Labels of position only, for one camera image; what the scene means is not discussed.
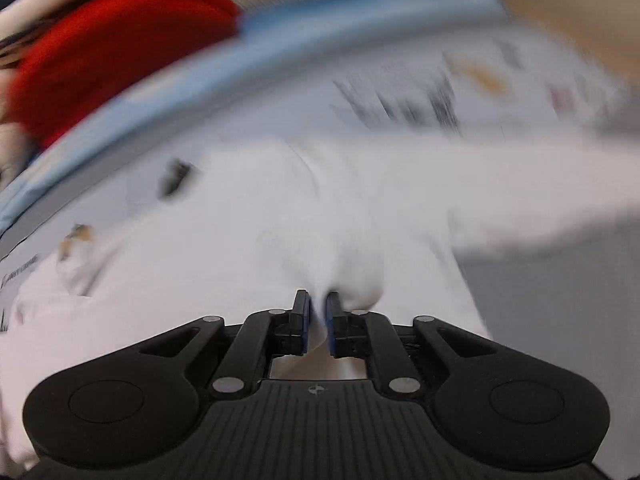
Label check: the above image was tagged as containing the red folded blanket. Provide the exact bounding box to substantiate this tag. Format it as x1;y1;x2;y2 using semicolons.
7;0;246;148

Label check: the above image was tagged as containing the light blue blanket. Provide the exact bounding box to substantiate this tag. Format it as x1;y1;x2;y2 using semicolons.
0;0;511;241

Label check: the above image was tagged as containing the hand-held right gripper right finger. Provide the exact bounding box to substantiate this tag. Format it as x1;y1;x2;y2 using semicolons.
325;291;501;401

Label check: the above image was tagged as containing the white shirt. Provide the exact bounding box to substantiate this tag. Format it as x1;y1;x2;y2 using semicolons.
0;137;640;466

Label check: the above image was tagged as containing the light printed bed sheet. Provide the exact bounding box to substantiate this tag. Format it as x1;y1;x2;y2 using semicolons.
0;25;631;331

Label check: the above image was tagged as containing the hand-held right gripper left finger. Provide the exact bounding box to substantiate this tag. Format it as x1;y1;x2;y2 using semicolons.
135;289;314;401

